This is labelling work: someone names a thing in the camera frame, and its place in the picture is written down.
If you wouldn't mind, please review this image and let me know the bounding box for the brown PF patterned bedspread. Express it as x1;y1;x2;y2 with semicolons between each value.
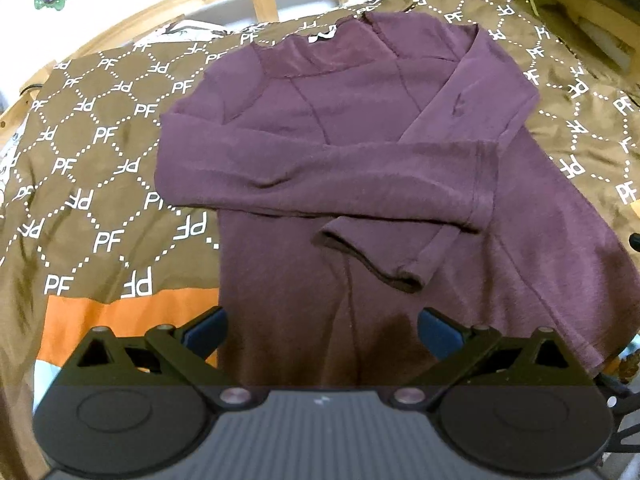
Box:
1;0;639;479

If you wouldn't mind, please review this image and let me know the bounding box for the white patterned bedsheet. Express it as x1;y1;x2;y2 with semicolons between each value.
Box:
134;20;232;47

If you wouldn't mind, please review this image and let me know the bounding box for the maroon long sleeve shirt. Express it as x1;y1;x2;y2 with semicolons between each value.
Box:
155;12;639;387

